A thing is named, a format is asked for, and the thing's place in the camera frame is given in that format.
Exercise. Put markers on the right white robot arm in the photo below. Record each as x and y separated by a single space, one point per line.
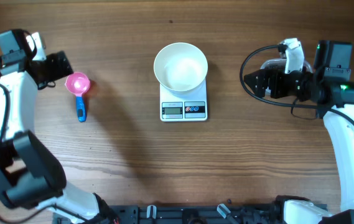
324 87

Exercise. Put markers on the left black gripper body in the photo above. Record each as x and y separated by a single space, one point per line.
55 68

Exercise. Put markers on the pink scoop blue handle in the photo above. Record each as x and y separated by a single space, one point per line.
78 84

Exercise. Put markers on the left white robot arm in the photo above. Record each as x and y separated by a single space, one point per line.
31 177

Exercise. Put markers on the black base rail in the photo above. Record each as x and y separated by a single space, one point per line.
252 213

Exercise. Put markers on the white paper bowl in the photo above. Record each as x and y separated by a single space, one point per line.
180 67

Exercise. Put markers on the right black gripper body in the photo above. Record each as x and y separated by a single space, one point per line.
297 84

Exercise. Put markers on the clear plastic bean container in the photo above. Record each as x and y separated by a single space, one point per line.
280 64

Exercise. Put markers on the white digital kitchen scale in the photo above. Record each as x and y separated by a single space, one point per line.
184 107

